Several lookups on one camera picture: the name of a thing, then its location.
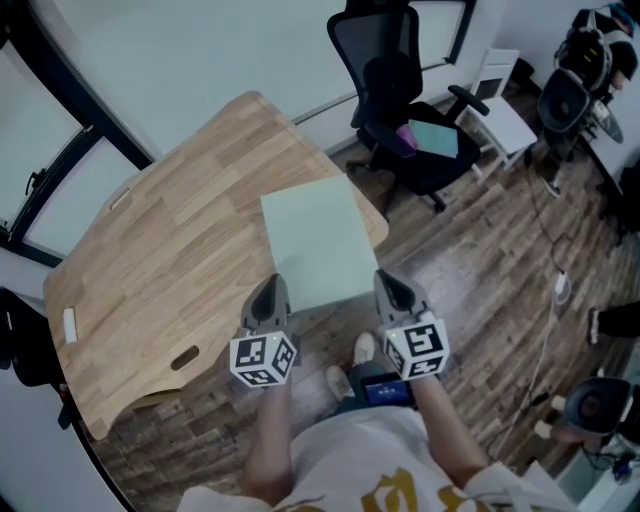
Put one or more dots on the white wooden chair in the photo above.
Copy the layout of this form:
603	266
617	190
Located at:
510	125

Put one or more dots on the black device with blue screen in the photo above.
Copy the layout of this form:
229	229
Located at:
387	392

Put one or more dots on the person's white printed shirt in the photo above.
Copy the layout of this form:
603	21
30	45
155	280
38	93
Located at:
360	450

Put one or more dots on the person's right white shoe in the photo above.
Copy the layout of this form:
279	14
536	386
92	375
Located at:
364	348

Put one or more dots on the purple object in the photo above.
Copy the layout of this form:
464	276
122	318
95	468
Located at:
406	137

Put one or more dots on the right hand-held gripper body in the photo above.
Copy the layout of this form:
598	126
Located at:
417	345

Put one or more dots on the wooden table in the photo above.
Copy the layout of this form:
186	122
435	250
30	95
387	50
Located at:
165	250

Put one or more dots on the person's dark trousers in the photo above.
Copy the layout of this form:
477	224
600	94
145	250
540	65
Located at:
372	367

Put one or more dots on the white block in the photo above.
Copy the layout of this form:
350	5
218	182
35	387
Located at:
71	326

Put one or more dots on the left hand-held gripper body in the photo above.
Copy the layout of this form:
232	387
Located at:
255	355

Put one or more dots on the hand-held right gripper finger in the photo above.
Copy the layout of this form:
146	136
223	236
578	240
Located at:
417	297
381	300

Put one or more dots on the large black framed window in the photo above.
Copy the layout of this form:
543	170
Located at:
40	140

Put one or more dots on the teal book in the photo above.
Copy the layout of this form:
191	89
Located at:
435	137

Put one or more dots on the black mesh office chair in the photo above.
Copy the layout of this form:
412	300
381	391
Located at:
430	170

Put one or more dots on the white desk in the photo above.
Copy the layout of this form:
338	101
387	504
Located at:
615	155

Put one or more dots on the white power adapter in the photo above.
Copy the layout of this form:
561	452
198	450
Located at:
563	287

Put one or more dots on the person's right forearm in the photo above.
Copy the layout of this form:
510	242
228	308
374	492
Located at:
445	430

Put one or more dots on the person's left white shoe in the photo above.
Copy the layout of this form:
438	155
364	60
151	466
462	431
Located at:
339	382

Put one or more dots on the light green cloth sheet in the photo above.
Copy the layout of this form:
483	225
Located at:
320	240

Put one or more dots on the black bin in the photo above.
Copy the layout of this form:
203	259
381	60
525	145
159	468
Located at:
525	70

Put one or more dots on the person's white shoe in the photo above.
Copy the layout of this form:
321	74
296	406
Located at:
339	382
364	348

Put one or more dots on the person's left forearm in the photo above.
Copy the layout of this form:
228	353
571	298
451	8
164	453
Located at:
270	440

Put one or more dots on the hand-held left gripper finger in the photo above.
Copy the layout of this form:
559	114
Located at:
248	312
282	310

